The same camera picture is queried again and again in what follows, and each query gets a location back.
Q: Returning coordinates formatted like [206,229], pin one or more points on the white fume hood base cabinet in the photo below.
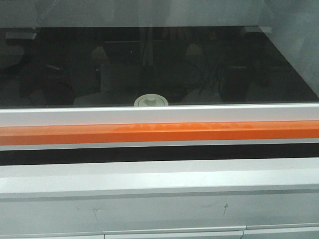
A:
[214,199]

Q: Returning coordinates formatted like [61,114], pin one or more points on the glass jar with white lid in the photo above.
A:
[151,100]

